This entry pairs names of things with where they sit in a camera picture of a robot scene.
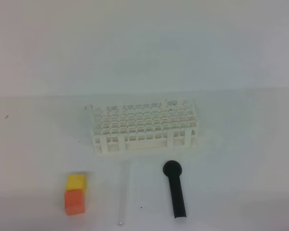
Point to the clear test tube in rack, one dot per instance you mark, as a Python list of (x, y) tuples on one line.
[(89, 109)]

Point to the clear glass test tube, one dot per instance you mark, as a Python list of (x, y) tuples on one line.
[(124, 187)]

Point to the white plastic test tube rack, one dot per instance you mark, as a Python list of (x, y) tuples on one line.
[(123, 128)]

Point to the yellow cube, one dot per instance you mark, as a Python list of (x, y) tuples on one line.
[(76, 182)]

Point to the orange cube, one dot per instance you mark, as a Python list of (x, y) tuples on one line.
[(74, 202)]

